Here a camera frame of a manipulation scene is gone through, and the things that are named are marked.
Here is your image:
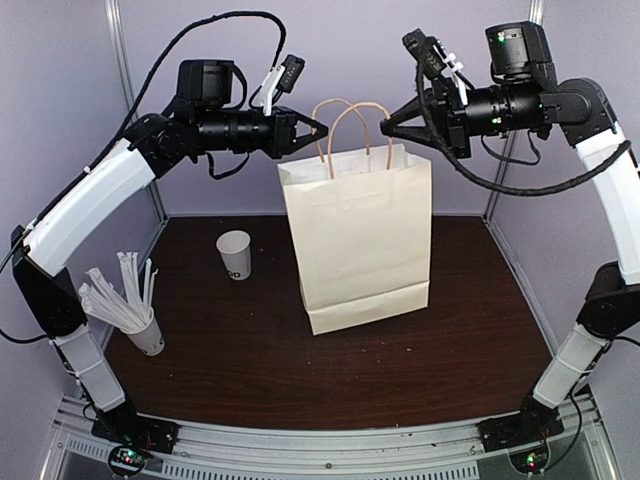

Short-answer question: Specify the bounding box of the brown paper bag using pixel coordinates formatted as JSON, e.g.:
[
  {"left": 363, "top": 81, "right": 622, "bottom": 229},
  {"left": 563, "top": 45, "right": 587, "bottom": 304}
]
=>
[{"left": 278, "top": 139, "right": 432, "bottom": 336}]

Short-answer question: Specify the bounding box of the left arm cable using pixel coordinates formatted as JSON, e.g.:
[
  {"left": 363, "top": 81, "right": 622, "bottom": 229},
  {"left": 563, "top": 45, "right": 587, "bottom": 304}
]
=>
[{"left": 0, "top": 13, "right": 290, "bottom": 346}]

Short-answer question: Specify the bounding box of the white cup holding straws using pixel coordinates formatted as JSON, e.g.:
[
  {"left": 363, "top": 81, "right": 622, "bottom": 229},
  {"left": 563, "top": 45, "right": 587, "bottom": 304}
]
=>
[{"left": 124, "top": 311, "right": 166, "bottom": 357}]

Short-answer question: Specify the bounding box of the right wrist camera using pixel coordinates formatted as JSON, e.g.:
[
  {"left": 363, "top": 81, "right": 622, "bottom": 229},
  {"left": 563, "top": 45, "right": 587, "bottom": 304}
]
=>
[{"left": 402, "top": 29, "right": 475, "bottom": 106}]

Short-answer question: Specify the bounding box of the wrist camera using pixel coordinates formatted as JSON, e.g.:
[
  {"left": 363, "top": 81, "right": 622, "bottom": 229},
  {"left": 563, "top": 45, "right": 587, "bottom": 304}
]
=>
[
  {"left": 249, "top": 54, "right": 306, "bottom": 116},
  {"left": 402, "top": 29, "right": 475, "bottom": 106}
]

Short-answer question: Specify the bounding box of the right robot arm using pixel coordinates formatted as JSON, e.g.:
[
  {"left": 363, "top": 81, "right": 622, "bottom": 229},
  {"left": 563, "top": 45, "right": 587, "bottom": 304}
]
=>
[{"left": 380, "top": 21, "right": 639, "bottom": 442}]

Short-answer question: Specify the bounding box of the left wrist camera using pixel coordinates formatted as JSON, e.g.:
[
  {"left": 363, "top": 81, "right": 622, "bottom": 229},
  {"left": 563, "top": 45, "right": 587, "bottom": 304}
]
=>
[{"left": 249, "top": 54, "right": 306, "bottom": 116}]

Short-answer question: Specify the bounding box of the left aluminium frame post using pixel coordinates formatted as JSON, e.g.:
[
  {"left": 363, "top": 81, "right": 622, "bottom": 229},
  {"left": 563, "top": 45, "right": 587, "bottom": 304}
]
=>
[{"left": 104, "top": 0, "right": 168, "bottom": 223}]

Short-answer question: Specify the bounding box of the aluminium frame post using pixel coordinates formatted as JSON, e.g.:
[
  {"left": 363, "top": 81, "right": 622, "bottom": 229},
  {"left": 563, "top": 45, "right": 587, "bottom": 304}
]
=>
[
  {"left": 484, "top": 0, "right": 546, "bottom": 224},
  {"left": 104, "top": 0, "right": 168, "bottom": 223}
]

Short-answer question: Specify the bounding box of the right aluminium frame post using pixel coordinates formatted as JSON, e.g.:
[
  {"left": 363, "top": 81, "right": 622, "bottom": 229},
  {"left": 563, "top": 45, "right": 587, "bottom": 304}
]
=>
[{"left": 484, "top": 0, "right": 546, "bottom": 224}]

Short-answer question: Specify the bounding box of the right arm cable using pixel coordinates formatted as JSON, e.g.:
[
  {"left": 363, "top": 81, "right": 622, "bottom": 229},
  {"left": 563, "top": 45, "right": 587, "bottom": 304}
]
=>
[{"left": 415, "top": 64, "right": 632, "bottom": 197}]

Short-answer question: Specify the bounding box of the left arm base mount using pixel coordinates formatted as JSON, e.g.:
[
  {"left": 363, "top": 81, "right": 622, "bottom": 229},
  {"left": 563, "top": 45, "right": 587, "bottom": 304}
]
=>
[{"left": 91, "top": 410, "right": 179, "bottom": 478}]

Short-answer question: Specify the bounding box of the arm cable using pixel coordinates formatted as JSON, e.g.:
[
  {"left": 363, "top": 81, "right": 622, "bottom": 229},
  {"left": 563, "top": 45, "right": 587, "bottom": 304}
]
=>
[
  {"left": 0, "top": 13, "right": 290, "bottom": 346},
  {"left": 415, "top": 64, "right": 632, "bottom": 197}
]

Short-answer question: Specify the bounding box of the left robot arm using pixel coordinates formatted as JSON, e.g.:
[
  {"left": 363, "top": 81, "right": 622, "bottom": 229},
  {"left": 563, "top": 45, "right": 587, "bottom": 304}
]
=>
[{"left": 10, "top": 55, "right": 328, "bottom": 444}]

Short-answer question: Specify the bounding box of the aluminium front rail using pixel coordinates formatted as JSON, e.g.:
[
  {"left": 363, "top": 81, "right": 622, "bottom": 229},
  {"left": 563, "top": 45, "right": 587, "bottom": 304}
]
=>
[{"left": 35, "top": 410, "right": 623, "bottom": 479}]

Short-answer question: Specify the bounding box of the paper wrapped straws bundle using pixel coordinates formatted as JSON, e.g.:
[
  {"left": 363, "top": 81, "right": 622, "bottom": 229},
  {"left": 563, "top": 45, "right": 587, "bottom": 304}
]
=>
[{"left": 78, "top": 252, "right": 158, "bottom": 334}]

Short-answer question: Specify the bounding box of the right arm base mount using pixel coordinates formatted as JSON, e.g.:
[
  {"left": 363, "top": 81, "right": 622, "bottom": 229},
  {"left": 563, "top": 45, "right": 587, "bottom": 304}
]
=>
[{"left": 477, "top": 410, "right": 564, "bottom": 476}]

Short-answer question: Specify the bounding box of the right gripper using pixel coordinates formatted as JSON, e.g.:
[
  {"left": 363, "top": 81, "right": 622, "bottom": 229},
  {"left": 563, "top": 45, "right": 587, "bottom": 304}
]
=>
[{"left": 380, "top": 74, "right": 547, "bottom": 158}]

